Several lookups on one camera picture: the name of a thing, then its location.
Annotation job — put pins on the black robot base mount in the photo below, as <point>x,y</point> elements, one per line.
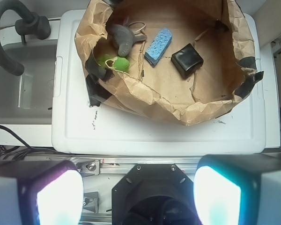
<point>154,196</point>

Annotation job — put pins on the grey sink basin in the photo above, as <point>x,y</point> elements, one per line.
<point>27,99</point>

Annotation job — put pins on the white cooler lid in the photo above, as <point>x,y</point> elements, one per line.
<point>79,128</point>

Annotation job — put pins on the brown paper bag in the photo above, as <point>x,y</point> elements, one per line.
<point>218,31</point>

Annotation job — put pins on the blue sponge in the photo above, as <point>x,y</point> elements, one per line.
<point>158,47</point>

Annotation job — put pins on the metal corner bracket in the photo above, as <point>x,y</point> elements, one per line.
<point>88,168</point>

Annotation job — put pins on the green plush toy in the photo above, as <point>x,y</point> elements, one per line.
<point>118,63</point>

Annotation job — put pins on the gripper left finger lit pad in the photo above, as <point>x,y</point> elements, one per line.
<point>40,193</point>

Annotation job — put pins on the aluminium rail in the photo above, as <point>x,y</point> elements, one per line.
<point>122,165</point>

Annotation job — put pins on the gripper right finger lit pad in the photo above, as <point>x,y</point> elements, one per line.
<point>238,189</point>

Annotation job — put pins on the grey plush toy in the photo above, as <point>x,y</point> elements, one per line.
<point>124,38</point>

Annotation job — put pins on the white rubber band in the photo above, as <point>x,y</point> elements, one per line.
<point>137,27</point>

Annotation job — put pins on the black box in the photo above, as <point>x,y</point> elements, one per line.
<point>187,60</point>

